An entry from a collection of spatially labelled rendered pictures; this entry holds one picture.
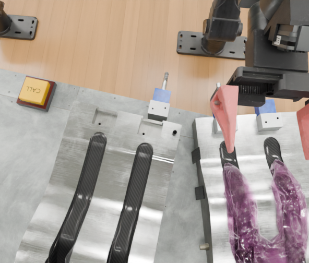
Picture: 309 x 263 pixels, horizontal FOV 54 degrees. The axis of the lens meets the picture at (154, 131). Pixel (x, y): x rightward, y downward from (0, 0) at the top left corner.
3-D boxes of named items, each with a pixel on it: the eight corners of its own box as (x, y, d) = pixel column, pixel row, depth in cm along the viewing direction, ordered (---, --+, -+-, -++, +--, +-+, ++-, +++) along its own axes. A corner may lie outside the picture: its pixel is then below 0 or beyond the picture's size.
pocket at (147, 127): (142, 120, 74) (141, 115, 70) (163, 124, 74) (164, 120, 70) (137, 138, 73) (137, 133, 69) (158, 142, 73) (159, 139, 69)
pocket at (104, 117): (99, 110, 74) (96, 105, 71) (120, 115, 74) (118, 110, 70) (94, 127, 73) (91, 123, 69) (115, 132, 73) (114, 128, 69)
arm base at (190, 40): (257, 45, 77) (257, 21, 79) (179, 38, 77) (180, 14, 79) (247, 60, 85) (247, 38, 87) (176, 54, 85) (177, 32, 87)
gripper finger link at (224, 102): (283, 151, 34) (281, 73, 36) (218, 145, 34) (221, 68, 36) (260, 160, 40) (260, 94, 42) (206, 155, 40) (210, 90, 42)
